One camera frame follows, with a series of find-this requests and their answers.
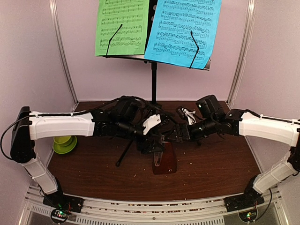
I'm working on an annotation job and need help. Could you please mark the brown metronome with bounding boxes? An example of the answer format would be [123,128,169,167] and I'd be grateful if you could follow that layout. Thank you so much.
[152,142,178,175]

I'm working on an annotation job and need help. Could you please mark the blue sheet music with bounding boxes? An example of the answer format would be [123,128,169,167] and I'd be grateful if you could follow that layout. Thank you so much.
[144,0,222,69]

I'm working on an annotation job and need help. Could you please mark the green sheet music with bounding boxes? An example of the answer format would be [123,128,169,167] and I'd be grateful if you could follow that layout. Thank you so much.
[95,0,149,57]

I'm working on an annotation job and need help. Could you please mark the black music stand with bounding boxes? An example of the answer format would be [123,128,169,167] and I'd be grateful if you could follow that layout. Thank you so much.
[97,0,211,167]

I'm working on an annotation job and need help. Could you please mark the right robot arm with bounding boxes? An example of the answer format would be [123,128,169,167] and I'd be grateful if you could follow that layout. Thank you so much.
[165,95,300,207]

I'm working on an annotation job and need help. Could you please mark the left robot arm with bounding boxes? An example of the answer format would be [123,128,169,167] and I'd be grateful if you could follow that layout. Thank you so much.
[8,96,164,208]

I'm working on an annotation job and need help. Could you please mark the green saucer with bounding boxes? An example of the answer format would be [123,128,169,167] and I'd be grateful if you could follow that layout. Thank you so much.
[53,136,77,154]

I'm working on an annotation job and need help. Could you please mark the green bowl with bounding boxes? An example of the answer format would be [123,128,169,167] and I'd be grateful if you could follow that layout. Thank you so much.
[53,136,72,147]

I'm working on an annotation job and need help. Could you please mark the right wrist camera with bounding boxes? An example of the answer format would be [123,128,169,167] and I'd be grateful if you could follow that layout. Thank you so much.
[176,106,196,125]

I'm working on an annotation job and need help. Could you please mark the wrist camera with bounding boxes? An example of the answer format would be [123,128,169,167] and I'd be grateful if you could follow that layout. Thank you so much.
[142,114,161,135]
[176,106,196,125]

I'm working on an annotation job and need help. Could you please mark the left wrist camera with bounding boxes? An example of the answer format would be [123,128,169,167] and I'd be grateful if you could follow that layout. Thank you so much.
[142,114,161,135]

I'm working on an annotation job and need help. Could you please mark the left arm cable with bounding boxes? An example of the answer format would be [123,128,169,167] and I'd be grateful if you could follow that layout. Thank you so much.
[0,95,162,161]

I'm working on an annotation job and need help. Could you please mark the front aluminium rail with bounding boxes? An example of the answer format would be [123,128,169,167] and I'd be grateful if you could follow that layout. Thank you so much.
[23,184,285,225]

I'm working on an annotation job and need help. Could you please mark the left aluminium frame post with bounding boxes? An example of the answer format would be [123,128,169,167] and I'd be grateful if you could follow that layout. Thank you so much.
[49,0,79,105]

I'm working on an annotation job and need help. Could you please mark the aluminium frame post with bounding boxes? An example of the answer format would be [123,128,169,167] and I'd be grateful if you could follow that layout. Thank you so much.
[49,0,79,105]
[227,0,257,108]

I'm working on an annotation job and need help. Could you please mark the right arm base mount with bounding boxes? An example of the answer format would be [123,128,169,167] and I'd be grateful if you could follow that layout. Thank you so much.
[224,195,264,223]

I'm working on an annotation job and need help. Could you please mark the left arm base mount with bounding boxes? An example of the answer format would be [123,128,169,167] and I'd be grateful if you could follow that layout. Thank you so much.
[43,195,84,224]

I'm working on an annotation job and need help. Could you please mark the right aluminium frame post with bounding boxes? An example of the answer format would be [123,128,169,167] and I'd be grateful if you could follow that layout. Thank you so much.
[227,0,257,108]

